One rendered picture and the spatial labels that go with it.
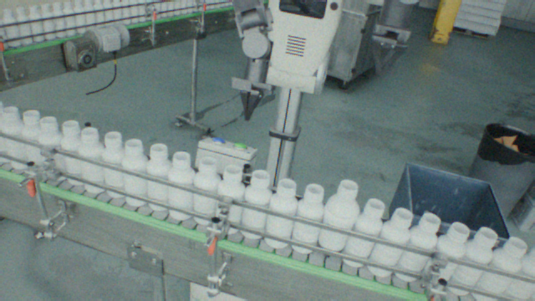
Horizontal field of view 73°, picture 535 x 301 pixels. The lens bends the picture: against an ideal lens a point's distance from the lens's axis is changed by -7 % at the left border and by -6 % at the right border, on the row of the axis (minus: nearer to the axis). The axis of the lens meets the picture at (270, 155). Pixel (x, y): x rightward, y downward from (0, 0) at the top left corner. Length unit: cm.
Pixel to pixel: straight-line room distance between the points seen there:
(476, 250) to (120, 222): 80
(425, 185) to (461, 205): 16
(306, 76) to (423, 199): 64
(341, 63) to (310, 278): 376
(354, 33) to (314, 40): 313
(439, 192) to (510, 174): 134
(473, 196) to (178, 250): 107
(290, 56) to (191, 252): 69
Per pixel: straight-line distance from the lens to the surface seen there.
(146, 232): 97
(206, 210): 88
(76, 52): 211
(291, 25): 125
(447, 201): 154
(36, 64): 215
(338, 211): 78
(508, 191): 289
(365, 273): 89
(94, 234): 109
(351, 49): 440
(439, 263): 82
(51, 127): 101
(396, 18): 77
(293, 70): 128
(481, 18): 1020
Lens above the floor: 163
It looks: 33 degrees down
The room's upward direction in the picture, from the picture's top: 9 degrees clockwise
